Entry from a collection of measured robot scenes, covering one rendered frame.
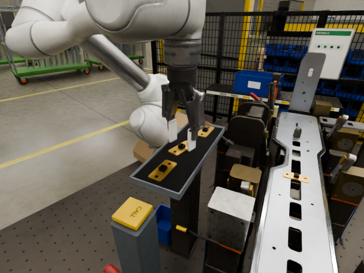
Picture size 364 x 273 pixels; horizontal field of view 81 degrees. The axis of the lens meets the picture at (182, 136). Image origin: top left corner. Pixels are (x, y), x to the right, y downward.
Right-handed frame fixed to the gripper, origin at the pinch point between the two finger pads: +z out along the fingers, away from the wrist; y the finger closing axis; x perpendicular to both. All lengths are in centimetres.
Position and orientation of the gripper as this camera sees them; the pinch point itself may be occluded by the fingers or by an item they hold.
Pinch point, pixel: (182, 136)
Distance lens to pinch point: 61.9
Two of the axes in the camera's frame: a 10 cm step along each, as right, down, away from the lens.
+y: 7.4, 3.2, -5.9
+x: 6.7, -3.6, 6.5
